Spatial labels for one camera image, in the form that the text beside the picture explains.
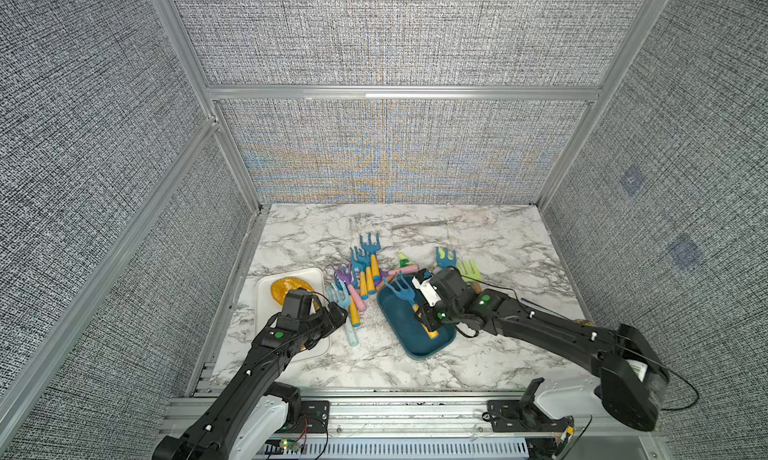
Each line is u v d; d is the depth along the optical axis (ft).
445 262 3.36
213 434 1.38
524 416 2.10
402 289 2.79
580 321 2.88
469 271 3.30
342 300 3.03
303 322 2.23
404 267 3.25
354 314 2.95
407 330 2.83
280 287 3.03
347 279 3.15
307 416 2.40
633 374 1.36
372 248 3.49
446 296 2.11
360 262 3.36
